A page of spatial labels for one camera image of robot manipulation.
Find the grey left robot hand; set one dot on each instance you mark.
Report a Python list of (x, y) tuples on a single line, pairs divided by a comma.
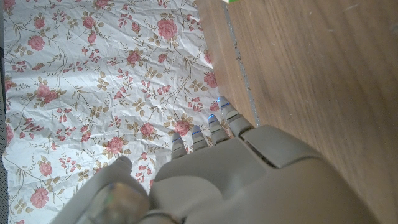
[(248, 180)]

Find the Rubik's cube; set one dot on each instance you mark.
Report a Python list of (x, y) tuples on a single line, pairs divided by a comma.
[(231, 1)]

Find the floral curtain backdrop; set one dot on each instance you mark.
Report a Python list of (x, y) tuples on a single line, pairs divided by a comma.
[(93, 77)]

